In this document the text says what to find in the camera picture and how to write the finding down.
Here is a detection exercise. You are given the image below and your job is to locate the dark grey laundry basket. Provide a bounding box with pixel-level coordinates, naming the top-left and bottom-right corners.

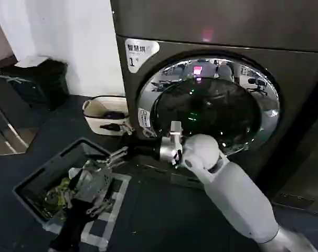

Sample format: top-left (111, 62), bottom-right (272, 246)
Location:
top-left (13, 138), bottom-right (116, 227)

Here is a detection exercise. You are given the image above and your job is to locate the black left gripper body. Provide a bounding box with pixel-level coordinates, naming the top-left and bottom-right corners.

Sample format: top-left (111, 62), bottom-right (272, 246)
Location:
top-left (48, 197), bottom-right (89, 252)

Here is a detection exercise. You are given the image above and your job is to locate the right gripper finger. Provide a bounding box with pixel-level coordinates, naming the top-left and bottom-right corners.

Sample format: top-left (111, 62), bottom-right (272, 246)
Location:
top-left (94, 154), bottom-right (130, 169)
top-left (106, 146), bottom-right (130, 161)

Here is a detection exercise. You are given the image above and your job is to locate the round glass dryer door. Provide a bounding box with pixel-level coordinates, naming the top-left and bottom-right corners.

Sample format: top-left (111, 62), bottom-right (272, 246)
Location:
top-left (136, 49), bottom-right (281, 164)

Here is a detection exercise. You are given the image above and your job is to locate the black waste bin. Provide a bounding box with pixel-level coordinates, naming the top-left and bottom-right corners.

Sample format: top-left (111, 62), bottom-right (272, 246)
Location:
top-left (0, 58), bottom-right (70, 111)

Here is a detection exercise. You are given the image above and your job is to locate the yellow green cloth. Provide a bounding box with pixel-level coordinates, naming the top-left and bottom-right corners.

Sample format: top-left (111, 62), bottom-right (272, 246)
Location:
top-left (45, 177), bottom-right (72, 216)

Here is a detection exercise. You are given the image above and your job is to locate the checkered floor mat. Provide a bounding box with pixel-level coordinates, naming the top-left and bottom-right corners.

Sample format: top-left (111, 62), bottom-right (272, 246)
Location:
top-left (80, 172), bottom-right (132, 251)

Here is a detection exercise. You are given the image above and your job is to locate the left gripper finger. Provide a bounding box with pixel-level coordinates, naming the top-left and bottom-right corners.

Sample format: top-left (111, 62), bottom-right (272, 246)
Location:
top-left (85, 199), bottom-right (113, 217)
top-left (67, 169), bottom-right (84, 202)

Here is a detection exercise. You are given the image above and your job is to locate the small white warning sticker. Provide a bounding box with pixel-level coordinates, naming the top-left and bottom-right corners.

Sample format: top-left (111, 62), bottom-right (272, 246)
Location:
top-left (139, 107), bottom-right (152, 130)

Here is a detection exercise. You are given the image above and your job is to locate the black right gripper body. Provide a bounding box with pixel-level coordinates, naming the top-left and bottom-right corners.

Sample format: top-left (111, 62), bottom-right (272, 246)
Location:
top-left (127, 143), bottom-right (157, 160)

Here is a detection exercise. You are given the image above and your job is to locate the grey patterned cloth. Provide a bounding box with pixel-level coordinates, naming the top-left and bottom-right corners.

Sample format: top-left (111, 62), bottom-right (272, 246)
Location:
top-left (76, 159), bottom-right (115, 204)

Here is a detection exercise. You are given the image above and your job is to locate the grey dryer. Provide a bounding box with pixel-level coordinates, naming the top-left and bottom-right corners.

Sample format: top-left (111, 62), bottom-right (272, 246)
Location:
top-left (109, 0), bottom-right (318, 203)

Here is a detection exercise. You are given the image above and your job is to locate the cream laundry basket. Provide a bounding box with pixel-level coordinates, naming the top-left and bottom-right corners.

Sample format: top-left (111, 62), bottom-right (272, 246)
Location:
top-left (82, 95), bottom-right (131, 136)

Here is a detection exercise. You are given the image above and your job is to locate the white number label sticker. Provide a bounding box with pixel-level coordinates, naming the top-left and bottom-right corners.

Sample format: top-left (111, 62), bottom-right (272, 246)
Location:
top-left (124, 38), bottom-right (160, 74)

